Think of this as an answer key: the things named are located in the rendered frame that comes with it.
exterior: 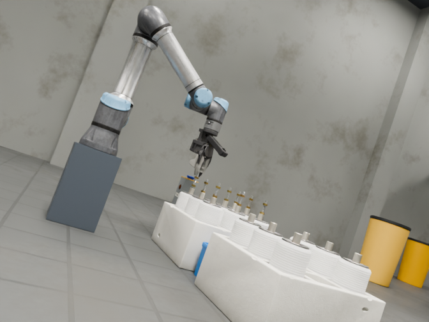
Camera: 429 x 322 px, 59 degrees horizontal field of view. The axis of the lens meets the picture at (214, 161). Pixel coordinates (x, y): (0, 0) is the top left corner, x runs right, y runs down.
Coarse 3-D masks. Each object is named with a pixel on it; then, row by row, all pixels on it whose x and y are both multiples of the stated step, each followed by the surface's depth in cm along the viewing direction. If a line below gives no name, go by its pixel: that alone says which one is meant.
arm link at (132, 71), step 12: (132, 36) 166; (144, 36) 163; (132, 48) 165; (144, 48) 165; (156, 48) 169; (132, 60) 164; (144, 60) 166; (132, 72) 164; (120, 84) 163; (132, 84) 164; (120, 96) 161; (132, 96) 167
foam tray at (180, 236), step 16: (176, 208) 160; (160, 224) 169; (176, 224) 154; (192, 224) 141; (208, 224) 143; (160, 240) 162; (176, 240) 148; (192, 240) 139; (208, 240) 142; (176, 256) 143; (192, 256) 140
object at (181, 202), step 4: (180, 192) 170; (180, 196) 168; (184, 196) 167; (188, 196) 167; (180, 200) 168; (184, 200) 167; (176, 204) 169; (180, 204) 167; (184, 204) 166; (180, 208) 167; (184, 208) 166
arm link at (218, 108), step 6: (216, 102) 172; (222, 102) 171; (210, 108) 170; (216, 108) 171; (222, 108) 171; (210, 114) 172; (216, 114) 171; (222, 114) 172; (216, 120) 171; (222, 120) 173
